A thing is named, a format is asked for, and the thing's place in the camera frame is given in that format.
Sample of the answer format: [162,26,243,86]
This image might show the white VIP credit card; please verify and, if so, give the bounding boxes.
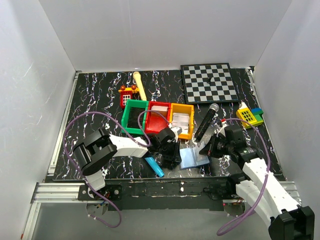
[198,142,206,151]

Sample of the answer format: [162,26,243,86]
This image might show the navy blue card holder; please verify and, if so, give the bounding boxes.
[179,146,210,170]

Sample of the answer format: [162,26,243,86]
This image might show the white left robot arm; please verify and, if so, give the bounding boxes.
[73,126,182,191]

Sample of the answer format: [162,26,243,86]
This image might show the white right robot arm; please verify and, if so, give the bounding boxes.
[199,122,315,240]

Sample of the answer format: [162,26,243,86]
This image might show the white cards in yellow bin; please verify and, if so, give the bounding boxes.
[172,112,190,131]

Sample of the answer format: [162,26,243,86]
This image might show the cards in red bin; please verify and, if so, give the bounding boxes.
[149,105,168,132]

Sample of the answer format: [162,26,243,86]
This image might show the black cards in green bin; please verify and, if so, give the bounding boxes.
[127,107,145,129]

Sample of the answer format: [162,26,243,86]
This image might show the light blue toy microphone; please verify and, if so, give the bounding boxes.
[144,156,165,178]

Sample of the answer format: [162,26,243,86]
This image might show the red plastic bin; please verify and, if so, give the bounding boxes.
[145,101,171,134]

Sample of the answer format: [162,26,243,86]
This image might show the yellow green toy brick house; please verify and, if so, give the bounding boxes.
[236,102,264,127]

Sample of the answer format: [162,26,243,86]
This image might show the yellow plastic bin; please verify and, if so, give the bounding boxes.
[169,103,195,140]

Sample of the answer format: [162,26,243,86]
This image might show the black toy microphone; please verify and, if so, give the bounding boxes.
[194,103,219,141]

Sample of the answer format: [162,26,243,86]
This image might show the green plastic bin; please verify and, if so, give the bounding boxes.
[121,99,149,135]

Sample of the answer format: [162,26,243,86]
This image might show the black grey chessboard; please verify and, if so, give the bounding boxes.
[180,62,240,104]

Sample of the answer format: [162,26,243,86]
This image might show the red toy brick house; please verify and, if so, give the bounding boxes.
[118,84,140,109]

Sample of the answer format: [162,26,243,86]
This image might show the cream toy microphone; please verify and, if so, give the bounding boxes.
[132,71,147,101]

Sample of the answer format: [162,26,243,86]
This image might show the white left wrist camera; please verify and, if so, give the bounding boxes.
[170,126,182,141]

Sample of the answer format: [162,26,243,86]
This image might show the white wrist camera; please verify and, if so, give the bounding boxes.
[216,119,228,138]
[170,126,182,141]

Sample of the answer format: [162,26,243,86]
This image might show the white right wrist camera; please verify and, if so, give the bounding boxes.
[216,119,228,138]

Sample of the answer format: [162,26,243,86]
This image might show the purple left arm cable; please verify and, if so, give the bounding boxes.
[62,109,173,229]

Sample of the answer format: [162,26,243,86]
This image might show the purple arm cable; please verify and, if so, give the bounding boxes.
[216,117,272,237]
[62,109,173,229]

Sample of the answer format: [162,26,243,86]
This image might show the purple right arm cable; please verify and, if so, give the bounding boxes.
[216,117,272,237]

